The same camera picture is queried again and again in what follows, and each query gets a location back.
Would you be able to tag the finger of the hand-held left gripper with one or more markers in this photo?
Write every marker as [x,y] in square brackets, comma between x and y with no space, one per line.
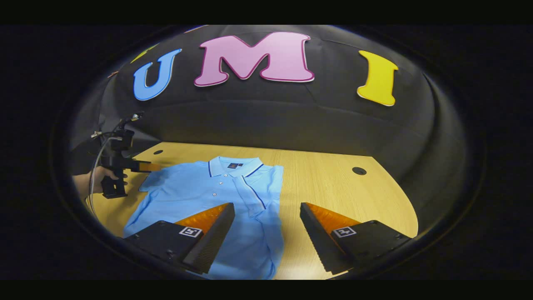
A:
[145,167]

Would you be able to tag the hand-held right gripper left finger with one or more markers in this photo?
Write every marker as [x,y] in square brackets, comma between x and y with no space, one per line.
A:
[212,241]

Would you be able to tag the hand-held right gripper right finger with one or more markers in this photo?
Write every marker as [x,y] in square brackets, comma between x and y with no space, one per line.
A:
[318,241]

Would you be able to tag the light blue T-shirt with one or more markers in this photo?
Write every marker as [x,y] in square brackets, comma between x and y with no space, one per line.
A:
[200,196]

